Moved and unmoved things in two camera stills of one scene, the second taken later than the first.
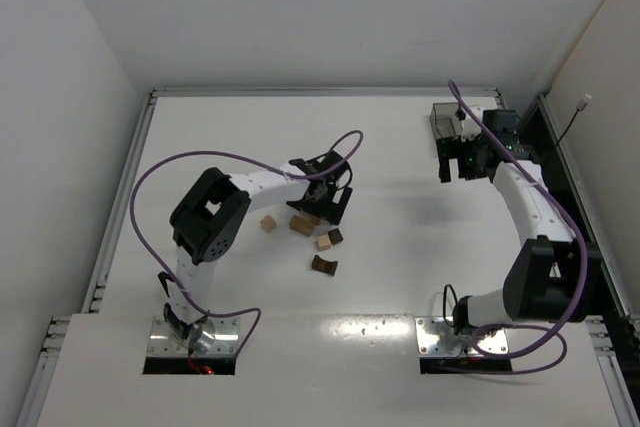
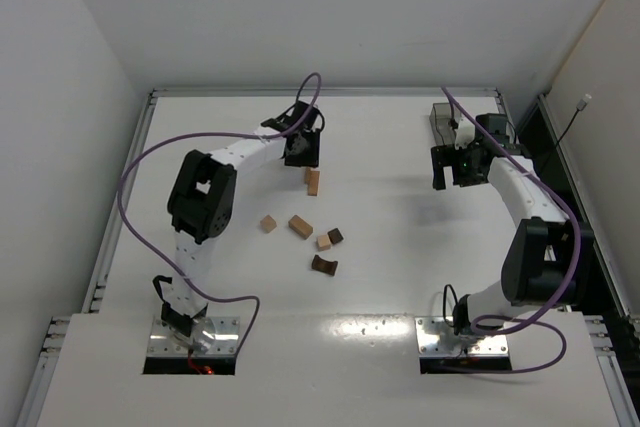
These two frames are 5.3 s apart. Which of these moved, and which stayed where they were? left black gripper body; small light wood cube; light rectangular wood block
Moved: left black gripper body
Stayed: light rectangular wood block; small light wood cube
